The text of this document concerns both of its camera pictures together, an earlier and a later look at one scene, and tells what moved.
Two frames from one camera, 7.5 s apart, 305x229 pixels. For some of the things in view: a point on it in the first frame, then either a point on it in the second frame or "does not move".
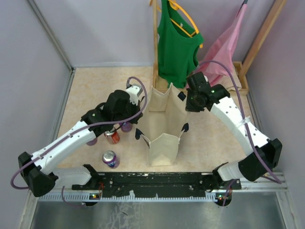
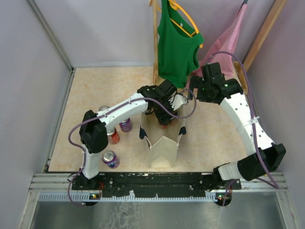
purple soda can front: [110, 158] does not move
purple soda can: [126, 127] does not move
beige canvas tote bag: [164, 123] does not move
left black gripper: [137, 109] → [163, 119]
